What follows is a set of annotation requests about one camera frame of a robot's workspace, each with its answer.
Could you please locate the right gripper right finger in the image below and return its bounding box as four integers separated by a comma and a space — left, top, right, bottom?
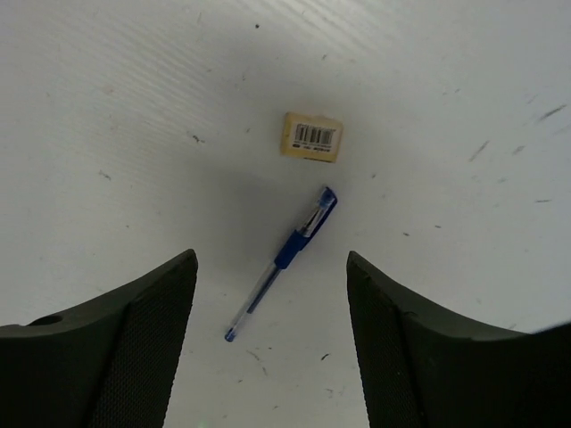
346, 252, 570, 427

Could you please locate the beige barcode eraser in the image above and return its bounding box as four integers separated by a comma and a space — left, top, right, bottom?
280, 111, 343, 163

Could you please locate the blue ballpoint pen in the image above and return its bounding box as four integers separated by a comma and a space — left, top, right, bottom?
224, 186, 338, 342

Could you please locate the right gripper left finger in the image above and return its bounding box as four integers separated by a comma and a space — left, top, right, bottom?
1, 250, 198, 427

